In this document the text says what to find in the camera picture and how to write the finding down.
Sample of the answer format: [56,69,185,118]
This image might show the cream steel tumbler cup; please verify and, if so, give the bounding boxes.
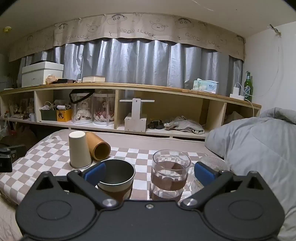
[69,131,92,169]

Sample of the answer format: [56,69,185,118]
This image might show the short dark steel cup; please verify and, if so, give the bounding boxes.
[97,159,135,202]

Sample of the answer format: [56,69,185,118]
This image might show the brown cardboard tube cup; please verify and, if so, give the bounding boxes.
[85,132,111,161]

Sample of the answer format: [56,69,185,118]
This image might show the clear glass mug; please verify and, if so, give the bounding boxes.
[149,149,193,202]

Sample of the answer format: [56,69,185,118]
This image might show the checkered beige cloth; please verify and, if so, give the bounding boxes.
[1,133,214,204]

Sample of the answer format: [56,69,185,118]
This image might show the grey duvet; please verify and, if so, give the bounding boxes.
[205,108,295,240]

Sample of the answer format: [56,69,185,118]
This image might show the crumpled grey cloth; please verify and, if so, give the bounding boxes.
[164,116,205,135]

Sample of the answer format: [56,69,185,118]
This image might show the yellow box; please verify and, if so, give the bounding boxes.
[57,109,72,122]

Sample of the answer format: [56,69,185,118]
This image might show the white wooden T stand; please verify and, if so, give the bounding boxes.
[120,98,155,133]

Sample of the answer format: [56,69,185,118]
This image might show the dark green box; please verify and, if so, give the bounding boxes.
[40,110,57,121]

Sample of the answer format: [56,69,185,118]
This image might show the right doll display case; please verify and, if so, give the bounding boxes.
[92,92,115,126]

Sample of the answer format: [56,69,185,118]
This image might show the doll display case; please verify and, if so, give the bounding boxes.
[92,92,115,126]
[69,89,94,124]

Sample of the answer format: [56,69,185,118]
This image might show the black small object on shelf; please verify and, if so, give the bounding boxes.
[147,120,165,130]

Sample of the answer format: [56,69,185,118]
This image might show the long wooden shelf unit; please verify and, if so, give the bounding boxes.
[1,83,261,140]

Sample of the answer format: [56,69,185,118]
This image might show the left doll display case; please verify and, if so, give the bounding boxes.
[69,89,94,124]

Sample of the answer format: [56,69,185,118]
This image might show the black device at left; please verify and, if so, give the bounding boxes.
[0,145,27,173]

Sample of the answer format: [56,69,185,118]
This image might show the white power strip charger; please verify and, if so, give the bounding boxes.
[230,87,244,100]

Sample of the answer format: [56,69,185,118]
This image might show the tissue pack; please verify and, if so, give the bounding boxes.
[192,78,219,94]

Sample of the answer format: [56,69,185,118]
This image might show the green glass bottle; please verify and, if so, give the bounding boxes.
[243,71,253,101]

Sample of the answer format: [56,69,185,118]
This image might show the cream book box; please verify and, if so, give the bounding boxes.
[82,76,105,83]

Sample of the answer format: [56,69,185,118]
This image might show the crumpled tan paper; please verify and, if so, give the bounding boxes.
[45,75,59,85]

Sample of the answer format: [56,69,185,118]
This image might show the white storage box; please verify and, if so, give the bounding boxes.
[22,61,64,87]

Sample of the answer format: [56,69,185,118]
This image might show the silver grey curtain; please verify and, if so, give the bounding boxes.
[17,39,243,96]

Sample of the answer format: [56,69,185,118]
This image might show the beige cartoon valance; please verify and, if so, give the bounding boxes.
[9,13,245,61]

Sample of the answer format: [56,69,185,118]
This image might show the white charging cable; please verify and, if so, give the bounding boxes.
[240,82,256,118]

